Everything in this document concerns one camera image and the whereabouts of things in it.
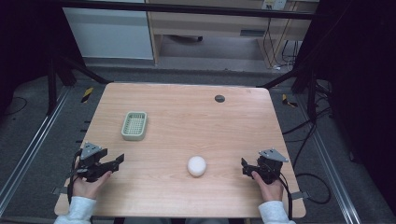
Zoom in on black cables under background desk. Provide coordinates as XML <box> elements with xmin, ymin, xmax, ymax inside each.
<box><xmin>262</xmin><ymin>18</ymin><xmax>301</xmax><ymax>71</ymax></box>

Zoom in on black frame crossbar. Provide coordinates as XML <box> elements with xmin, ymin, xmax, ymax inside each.
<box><xmin>59</xmin><ymin>0</ymin><xmax>316</xmax><ymax>21</ymax></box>

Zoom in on metal floor rail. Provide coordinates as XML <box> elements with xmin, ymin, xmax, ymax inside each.
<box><xmin>0</xmin><ymin>87</ymin><xmax>72</xmax><ymax>217</ymax></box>
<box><xmin>297</xmin><ymin>94</ymin><xmax>362</xmax><ymax>224</ymax></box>

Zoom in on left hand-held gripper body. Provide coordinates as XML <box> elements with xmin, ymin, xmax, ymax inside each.
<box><xmin>74</xmin><ymin>141</ymin><xmax>114</xmax><ymax>183</ymax></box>

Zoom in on hand-held gripper black cable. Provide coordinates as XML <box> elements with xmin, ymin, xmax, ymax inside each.
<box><xmin>274</xmin><ymin>167</ymin><xmax>294</xmax><ymax>221</ymax></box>
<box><xmin>66</xmin><ymin>149</ymin><xmax>82</xmax><ymax>206</ymax></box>

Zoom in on black floor cable bundle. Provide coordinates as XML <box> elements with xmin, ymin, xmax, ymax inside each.
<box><xmin>281</xmin><ymin>78</ymin><xmax>333</xmax><ymax>169</ymax></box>

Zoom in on light wooden background desk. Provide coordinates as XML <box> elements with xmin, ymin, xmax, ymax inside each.
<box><xmin>145</xmin><ymin>0</ymin><xmax>320</xmax><ymax>69</ymax></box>

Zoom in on person's right hand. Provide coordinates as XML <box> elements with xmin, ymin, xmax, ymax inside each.
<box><xmin>250</xmin><ymin>170</ymin><xmax>285</xmax><ymax>203</ymax></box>

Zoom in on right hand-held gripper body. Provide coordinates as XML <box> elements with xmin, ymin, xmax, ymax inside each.
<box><xmin>248</xmin><ymin>147</ymin><xmax>290</xmax><ymax>185</ymax></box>

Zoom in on green slotted soap dish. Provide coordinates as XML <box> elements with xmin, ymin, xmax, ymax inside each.
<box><xmin>120</xmin><ymin>111</ymin><xmax>149</xmax><ymax>142</ymax></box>

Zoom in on looped black floor cable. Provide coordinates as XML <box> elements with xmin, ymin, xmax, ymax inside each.
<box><xmin>294</xmin><ymin>173</ymin><xmax>332</xmax><ymax>205</ymax></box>

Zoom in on white cabinet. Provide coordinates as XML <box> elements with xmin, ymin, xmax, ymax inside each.
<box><xmin>62</xmin><ymin>0</ymin><xmax>155</xmax><ymax>61</ymax></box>

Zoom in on white round soap bar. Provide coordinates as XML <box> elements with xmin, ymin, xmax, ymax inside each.
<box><xmin>187</xmin><ymin>155</ymin><xmax>207</xmax><ymax>178</ymax></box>

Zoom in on person's left hand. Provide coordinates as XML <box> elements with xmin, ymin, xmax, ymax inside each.
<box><xmin>72</xmin><ymin>170</ymin><xmax>113</xmax><ymax>201</ymax></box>

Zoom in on yellow black floor tape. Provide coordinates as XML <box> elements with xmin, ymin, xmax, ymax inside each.
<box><xmin>281</xmin><ymin>93</ymin><xmax>299</xmax><ymax>108</ymax></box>
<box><xmin>80</xmin><ymin>87</ymin><xmax>94</xmax><ymax>104</ymax></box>

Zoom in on left hand-held gripper black cable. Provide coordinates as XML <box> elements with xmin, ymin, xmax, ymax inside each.
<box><xmin>66</xmin><ymin>149</ymin><xmax>82</xmax><ymax>206</ymax></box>

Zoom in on black frame stand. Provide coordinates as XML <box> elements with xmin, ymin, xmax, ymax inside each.
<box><xmin>46</xmin><ymin>54</ymin><xmax>112</xmax><ymax>117</ymax></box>
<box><xmin>256</xmin><ymin>65</ymin><xmax>319</xmax><ymax>123</ymax></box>

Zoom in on right hand-held gripper black cable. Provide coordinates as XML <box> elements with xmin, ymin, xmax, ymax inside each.
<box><xmin>274</xmin><ymin>167</ymin><xmax>294</xmax><ymax>221</ymax></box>

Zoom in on white power strip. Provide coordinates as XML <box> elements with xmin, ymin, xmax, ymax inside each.
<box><xmin>261</xmin><ymin>0</ymin><xmax>288</xmax><ymax>11</ymax></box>

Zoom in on grey table edge bracket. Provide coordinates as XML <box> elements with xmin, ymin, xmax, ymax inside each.
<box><xmin>51</xmin><ymin>186</ymin><xmax>69</xmax><ymax>196</ymax></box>
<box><xmin>290</xmin><ymin>190</ymin><xmax>310</xmax><ymax>201</ymax></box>

